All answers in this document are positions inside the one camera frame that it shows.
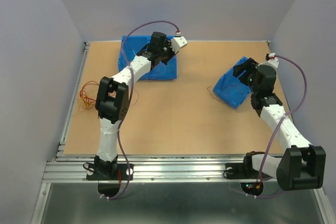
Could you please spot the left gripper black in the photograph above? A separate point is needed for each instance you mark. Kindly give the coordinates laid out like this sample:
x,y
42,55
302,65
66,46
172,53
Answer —
x,y
168,44

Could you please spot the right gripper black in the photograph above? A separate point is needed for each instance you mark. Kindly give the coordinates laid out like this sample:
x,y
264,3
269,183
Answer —
x,y
249,65

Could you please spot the blue bin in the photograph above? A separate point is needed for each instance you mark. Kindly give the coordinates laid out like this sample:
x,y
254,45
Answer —
x,y
230,90
161,71
132,56

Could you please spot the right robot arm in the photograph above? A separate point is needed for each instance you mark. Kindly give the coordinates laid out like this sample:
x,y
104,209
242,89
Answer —
x,y
292,160

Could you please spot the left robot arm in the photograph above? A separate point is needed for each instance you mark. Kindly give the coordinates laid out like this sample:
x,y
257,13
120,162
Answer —
x,y
113,101

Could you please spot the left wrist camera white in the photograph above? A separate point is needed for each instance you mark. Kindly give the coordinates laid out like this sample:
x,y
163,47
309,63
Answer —
x,y
177,43

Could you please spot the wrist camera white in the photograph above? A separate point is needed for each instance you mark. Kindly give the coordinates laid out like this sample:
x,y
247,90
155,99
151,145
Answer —
x,y
177,43
271,60

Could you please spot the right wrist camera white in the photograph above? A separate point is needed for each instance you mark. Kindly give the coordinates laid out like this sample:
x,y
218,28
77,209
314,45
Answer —
x,y
271,60

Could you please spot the aluminium left rail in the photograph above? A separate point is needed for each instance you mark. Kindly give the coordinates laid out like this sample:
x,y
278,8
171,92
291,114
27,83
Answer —
x,y
74,95

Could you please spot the aluminium rail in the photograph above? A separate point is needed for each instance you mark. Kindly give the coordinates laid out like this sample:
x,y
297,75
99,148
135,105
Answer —
x,y
74,95
148,169

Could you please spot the aluminium front rail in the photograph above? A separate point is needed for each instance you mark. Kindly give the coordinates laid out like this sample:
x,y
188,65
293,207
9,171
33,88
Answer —
x,y
148,169

